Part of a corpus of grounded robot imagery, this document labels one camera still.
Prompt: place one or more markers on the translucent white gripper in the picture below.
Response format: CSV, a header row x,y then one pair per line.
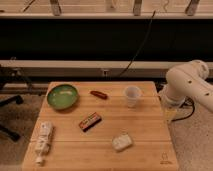
x,y
171,114

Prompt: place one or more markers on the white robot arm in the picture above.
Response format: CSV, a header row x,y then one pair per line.
x,y
186,80

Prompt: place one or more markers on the red black small box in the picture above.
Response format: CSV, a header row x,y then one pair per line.
x,y
90,121

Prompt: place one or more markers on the red brown sausage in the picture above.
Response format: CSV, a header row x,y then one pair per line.
x,y
99,94

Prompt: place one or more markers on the green bowl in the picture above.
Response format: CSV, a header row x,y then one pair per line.
x,y
62,96

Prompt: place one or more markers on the white tube bottle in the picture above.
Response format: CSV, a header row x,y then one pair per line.
x,y
43,142

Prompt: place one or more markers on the white wall outlet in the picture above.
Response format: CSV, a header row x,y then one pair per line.
x,y
105,72

